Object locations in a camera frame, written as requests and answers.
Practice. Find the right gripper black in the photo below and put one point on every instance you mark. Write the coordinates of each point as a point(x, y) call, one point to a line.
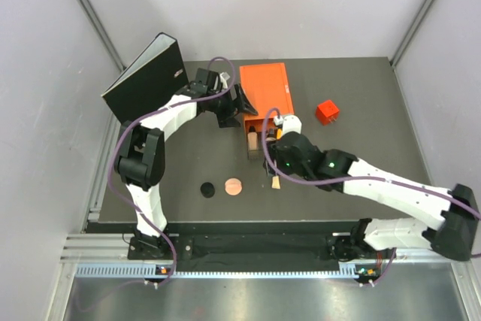
point(277, 155)

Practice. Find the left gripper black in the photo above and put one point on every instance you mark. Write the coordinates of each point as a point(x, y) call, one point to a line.
point(226, 119)

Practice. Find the beige concealer tube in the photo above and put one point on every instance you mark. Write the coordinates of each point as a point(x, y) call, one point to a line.
point(275, 179)

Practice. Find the clear pull-out drawer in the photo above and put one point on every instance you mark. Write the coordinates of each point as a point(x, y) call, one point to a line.
point(256, 154)

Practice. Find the orange drawer box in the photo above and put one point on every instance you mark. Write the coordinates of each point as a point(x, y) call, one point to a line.
point(266, 86)

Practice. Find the foundation bottle lighter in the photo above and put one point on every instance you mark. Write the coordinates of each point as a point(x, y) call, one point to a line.
point(252, 139)

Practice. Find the foundation bottle darker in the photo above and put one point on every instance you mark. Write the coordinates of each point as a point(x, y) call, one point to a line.
point(271, 135)

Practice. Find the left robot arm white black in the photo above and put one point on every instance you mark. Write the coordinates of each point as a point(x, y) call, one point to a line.
point(140, 162)

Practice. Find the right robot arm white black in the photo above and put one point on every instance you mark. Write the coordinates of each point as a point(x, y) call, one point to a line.
point(438, 219)

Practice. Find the pink round powder puff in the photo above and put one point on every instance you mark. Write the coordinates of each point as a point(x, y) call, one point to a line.
point(233, 186)

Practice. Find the black round compact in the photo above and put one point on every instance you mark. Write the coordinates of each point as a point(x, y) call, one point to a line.
point(207, 189)

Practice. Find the red cube plug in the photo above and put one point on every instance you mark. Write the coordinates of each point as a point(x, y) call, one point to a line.
point(327, 112)

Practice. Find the black binder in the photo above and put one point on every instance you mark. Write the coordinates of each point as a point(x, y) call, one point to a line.
point(149, 82)

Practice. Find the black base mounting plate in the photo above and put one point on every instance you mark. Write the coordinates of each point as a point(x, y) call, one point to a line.
point(254, 246)

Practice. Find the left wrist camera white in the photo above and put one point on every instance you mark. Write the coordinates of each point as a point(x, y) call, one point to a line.
point(224, 78)

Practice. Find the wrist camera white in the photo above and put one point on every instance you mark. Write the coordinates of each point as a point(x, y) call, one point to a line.
point(288, 123)
point(224, 78)

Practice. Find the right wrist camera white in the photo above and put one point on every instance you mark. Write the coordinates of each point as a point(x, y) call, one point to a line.
point(288, 123)

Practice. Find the grey cable duct strip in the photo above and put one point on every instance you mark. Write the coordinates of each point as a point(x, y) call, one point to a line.
point(154, 271)

